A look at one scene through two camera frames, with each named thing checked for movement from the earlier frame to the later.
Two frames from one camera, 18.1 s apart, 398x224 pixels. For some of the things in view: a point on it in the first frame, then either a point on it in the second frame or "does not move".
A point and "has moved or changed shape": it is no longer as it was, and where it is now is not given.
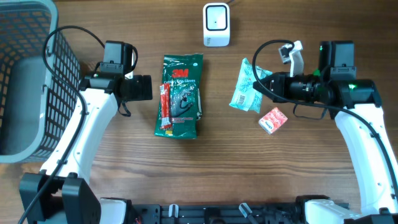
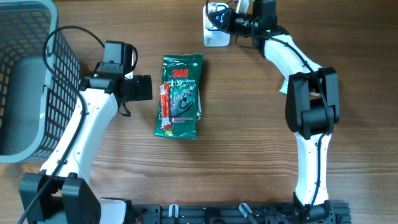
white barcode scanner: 216,25 does not move
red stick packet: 165,106 does not move
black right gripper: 280,83 -> 229,18
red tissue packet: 273,121 -> 213,7
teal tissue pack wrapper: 245,97 has moved or changed shape
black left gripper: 143,89 does not move
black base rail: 225,213 does not move
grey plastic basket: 35,102 does not move
